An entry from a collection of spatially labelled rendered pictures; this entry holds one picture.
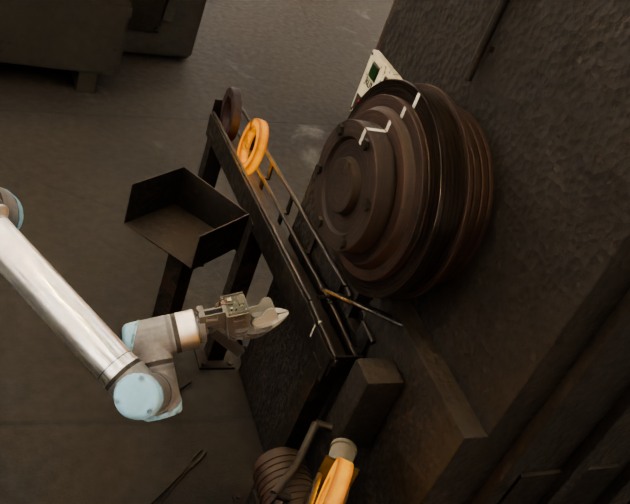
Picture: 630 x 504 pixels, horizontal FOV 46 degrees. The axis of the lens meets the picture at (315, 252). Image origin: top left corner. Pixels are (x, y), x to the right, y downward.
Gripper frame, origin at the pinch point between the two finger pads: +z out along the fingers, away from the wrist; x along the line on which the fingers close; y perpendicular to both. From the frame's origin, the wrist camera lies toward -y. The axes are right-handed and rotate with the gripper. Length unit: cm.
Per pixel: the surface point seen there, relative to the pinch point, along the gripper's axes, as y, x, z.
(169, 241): -9, 45, -20
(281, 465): -21.0, -25.6, -7.9
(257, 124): -2, 86, 16
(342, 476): 3.9, -46.3, -1.6
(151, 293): -70, 89, -27
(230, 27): -99, 363, 64
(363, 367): 0.9, -20.8, 12.3
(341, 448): -7.1, -33.8, 3.0
